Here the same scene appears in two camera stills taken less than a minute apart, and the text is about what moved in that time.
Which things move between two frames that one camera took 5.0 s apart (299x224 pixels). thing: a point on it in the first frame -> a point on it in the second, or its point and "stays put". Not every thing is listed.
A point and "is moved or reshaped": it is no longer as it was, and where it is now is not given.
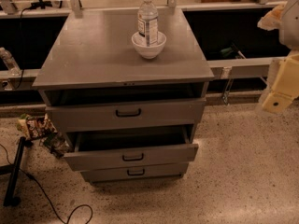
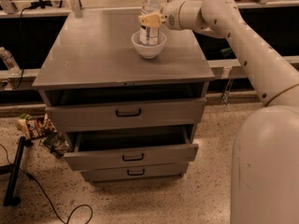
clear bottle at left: x=10 y=63 stays put
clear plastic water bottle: x=148 y=21 is moved or reshaped
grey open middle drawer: x=99 y=148 stays put
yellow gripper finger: x=277 y=102 -> x=169 y=14
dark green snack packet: x=56 y=143 stays put
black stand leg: x=9 y=201 stays put
